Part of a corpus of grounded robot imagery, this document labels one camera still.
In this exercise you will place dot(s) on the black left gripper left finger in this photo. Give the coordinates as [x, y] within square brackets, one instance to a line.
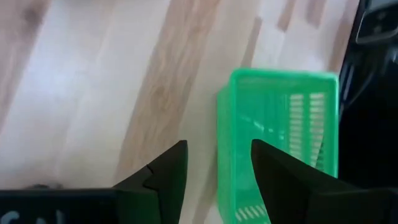
[168, 186]

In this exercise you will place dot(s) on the green plastic basket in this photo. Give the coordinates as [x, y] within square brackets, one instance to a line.
[264, 102]

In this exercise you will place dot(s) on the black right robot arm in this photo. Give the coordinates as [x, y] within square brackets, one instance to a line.
[373, 124]

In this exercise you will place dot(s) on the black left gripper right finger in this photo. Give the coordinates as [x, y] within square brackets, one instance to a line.
[286, 186]

